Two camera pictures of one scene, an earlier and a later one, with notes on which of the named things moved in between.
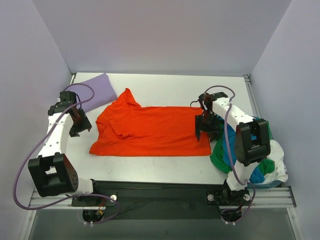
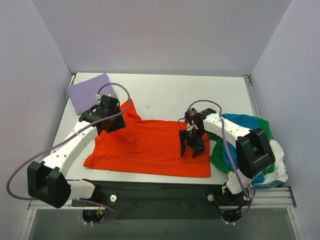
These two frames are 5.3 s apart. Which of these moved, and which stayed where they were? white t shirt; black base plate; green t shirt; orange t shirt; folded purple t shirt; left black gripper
Moved: left black gripper; orange t shirt
Stayed: folded purple t shirt; white t shirt; black base plate; green t shirt
